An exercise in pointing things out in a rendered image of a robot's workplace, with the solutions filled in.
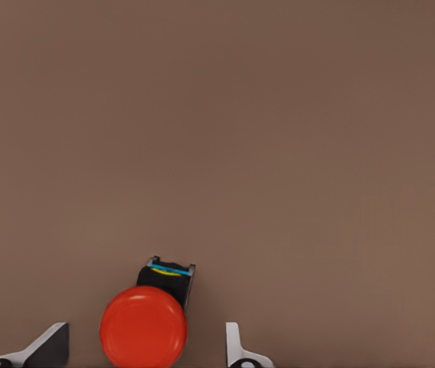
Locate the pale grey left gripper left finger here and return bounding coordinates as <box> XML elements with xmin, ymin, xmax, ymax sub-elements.
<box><xmin>0</xmin><ymin>321</ymin><xmax>70</xmax><ymax>368</ymax></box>

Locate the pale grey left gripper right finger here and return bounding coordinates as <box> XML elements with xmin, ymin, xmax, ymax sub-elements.
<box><xmin>225</xmin><ymin>321</ymin><xmax>276</xmax><ymax>368</ymax></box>

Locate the red push button black base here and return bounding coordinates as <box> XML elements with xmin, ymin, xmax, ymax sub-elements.
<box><xmin>99</xmin><ymin>255</ymin><xmax>198</xmax><ymax>368</ymax></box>

